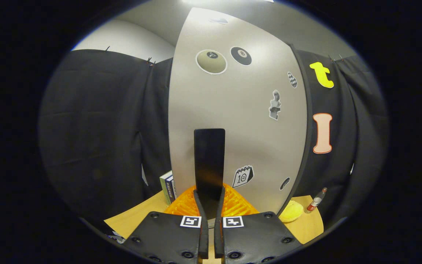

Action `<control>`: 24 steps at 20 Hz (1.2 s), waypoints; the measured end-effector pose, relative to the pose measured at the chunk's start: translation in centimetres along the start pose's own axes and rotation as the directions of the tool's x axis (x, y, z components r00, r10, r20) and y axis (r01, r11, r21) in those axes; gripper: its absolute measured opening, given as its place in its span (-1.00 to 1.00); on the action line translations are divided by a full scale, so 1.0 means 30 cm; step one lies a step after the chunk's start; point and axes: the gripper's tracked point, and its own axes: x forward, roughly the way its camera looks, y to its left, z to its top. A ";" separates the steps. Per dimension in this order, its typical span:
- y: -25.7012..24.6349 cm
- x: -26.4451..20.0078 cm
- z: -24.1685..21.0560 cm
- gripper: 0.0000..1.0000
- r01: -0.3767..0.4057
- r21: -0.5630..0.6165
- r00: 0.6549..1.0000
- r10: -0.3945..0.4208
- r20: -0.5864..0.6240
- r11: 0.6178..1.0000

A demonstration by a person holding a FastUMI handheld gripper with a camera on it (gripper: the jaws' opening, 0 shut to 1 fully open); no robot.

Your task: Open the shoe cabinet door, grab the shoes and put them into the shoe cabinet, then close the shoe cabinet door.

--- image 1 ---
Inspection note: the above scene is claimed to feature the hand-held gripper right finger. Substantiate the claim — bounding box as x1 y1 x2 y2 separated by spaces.
214 185 303 264

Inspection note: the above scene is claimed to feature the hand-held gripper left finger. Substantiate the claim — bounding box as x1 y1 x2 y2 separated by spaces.
123 185 210 264

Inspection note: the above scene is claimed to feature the black cabinet door handle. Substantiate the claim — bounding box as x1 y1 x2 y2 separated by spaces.
194 128 226 220

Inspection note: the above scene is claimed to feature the beige shoe cabinet door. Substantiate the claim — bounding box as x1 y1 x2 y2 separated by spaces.
169 7 308 217

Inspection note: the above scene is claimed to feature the grey shoe cabinet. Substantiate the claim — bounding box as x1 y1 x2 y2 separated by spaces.
277 43 315 217

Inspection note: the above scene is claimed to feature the green spine book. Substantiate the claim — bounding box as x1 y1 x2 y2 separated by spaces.
159 170 173 205

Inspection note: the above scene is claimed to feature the small red white bottle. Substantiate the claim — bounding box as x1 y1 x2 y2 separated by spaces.
305 187 328 214

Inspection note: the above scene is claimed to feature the black backdrop cloth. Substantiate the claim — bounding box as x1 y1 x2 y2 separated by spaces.
37 49 391 228

